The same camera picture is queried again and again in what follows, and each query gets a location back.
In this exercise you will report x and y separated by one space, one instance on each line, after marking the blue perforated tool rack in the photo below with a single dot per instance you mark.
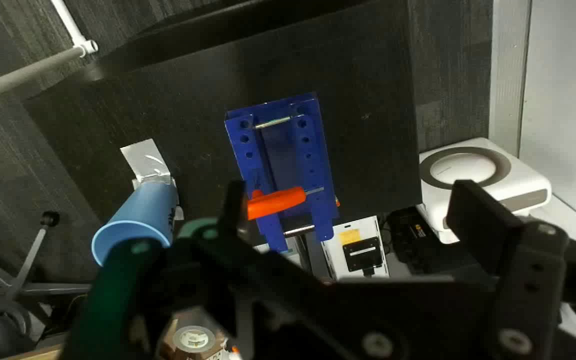
282 145

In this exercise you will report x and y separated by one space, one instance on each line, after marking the office chair base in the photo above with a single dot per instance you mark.
20 298

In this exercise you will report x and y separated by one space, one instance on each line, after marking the white pole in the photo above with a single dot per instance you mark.
80 49

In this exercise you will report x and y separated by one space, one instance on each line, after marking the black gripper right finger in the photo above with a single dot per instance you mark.
532 264

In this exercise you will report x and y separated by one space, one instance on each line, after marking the silver tape piece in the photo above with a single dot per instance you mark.
145 161

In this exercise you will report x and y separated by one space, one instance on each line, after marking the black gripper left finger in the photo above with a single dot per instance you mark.
267 305

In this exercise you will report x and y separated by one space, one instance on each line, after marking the blue plastic cup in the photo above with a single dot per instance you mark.
147 212

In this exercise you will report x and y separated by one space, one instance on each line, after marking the white box with black label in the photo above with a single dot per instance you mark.
357 250

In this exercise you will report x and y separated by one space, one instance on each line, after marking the small black box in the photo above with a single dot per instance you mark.
410 236

